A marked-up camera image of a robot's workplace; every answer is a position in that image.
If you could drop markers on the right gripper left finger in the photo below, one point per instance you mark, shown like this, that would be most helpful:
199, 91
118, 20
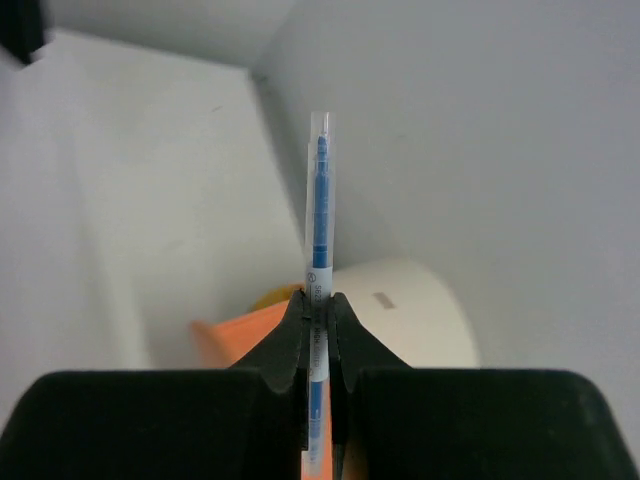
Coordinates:
175, 410

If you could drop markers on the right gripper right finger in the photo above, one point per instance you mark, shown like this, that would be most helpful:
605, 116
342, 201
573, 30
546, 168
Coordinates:
475, 415

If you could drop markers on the cream three-drawer storage cabinet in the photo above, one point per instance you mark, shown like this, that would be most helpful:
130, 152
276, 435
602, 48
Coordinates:
390, 314

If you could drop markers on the blue pen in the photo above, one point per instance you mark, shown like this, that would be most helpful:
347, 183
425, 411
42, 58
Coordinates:
319, 235

